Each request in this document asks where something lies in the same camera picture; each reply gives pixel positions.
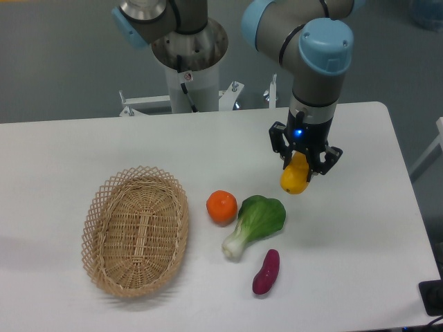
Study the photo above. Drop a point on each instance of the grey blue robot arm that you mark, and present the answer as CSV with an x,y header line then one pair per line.
x,y
309,39

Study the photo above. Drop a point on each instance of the green bok choy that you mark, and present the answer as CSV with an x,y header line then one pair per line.
x,y
258,218

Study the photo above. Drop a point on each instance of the woven wicker basket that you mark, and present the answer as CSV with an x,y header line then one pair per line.
x,y
136,231

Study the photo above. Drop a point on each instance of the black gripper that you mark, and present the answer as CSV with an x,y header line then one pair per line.
x,y
306,131

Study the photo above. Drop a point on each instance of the purple sweet potato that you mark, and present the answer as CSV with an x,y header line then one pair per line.
x,y
266,277

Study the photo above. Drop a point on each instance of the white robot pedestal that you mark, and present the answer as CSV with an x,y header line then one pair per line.
x,y
191,64

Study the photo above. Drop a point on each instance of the black device at edge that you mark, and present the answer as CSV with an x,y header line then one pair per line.
x,y
431,294

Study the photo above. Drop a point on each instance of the orange tangerine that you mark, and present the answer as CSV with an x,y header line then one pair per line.
x,y
221,207

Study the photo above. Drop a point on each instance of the white metal base frame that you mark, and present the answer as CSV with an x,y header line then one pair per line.
x,y
228,100

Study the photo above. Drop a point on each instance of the yellow mango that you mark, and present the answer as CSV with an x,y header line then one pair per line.
x,y
294,177

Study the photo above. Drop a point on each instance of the white furniture leg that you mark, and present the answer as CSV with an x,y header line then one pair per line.
x,y
428,156

